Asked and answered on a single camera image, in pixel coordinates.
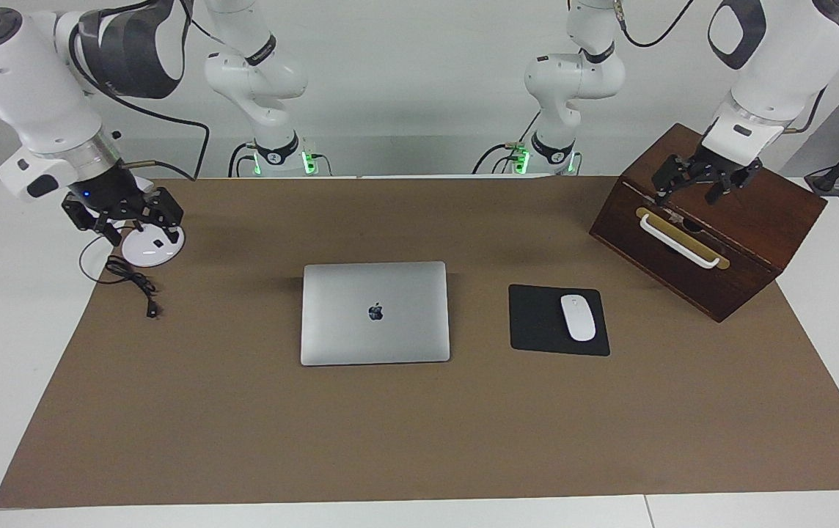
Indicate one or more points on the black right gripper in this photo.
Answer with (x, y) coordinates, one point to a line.
(108, 192)

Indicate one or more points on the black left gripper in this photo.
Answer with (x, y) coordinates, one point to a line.
(720, 169)

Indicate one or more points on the silver laptop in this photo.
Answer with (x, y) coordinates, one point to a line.
(375, 315)

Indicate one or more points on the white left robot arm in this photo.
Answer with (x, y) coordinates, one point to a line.
(793, 66)

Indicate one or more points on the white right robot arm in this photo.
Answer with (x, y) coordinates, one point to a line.
(23, 81)

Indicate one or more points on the white desk lamp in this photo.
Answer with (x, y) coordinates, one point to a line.
(152, 249)

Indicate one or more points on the dark brown wooden box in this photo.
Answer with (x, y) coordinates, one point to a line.
(779, 220)

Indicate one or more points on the white computer mouse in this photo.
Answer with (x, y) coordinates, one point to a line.
(578, 317)

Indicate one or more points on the black mouse pad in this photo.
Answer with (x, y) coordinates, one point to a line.
(537, 323)

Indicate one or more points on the brown table mat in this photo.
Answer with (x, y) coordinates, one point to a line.
(243, 425)

